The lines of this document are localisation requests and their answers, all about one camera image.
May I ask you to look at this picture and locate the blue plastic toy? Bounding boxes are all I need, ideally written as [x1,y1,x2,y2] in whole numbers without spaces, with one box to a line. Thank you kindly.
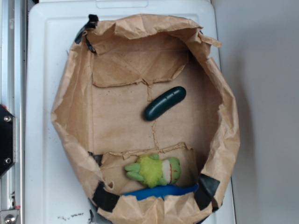
[123,184,199,201]

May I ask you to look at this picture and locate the black metal bracket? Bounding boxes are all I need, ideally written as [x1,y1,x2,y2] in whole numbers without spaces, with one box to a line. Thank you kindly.
[0,105,15,178]

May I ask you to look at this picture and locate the green plush frog toy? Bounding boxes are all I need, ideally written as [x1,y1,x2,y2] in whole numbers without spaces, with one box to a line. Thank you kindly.
[124,154,181,188]

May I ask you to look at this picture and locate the white plastic bin lid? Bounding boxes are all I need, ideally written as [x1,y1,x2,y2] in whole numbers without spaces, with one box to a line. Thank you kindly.
[25,0,237,224]

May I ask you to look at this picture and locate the aluminium frame rail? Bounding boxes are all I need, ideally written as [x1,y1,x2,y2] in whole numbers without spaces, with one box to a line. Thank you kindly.
[0,0,28,224]

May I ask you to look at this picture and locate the brown paper bag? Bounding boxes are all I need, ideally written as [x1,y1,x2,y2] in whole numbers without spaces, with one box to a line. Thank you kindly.
[51,14,240,224]

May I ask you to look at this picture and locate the dark green plastic pickle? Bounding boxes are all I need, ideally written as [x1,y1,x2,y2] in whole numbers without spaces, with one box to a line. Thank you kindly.
[143,86,186,121]

